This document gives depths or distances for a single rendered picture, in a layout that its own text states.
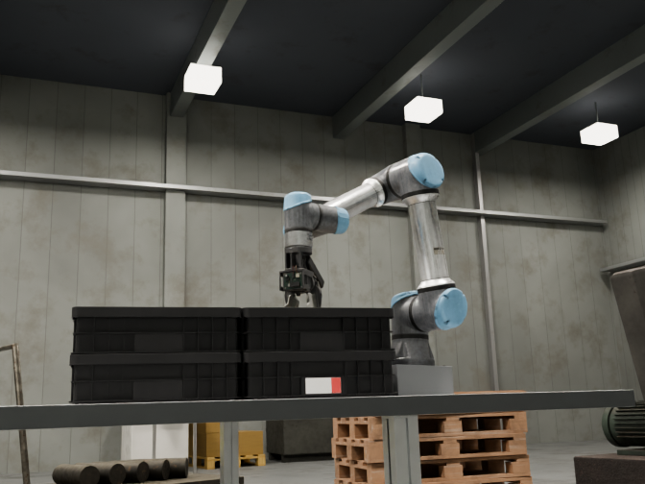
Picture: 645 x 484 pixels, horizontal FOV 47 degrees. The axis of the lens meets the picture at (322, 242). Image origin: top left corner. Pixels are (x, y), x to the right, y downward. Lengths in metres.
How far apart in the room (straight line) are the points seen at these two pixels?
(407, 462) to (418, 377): 0.62
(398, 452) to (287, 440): 9.07
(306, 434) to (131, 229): 4.07
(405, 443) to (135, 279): 10.03
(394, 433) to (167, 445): 7.81
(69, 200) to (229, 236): 2.50
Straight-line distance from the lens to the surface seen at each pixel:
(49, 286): 11.39
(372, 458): 4.37
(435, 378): 2.28
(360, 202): 2.26
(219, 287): 11.75
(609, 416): 6.88
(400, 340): 2.31
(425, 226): 2.24
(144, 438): 9.31
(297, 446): 10.73
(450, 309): 2.21
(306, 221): 1.96
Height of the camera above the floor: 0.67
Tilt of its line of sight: 13 degrees up
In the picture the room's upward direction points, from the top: 2 degrees counter-clockwise
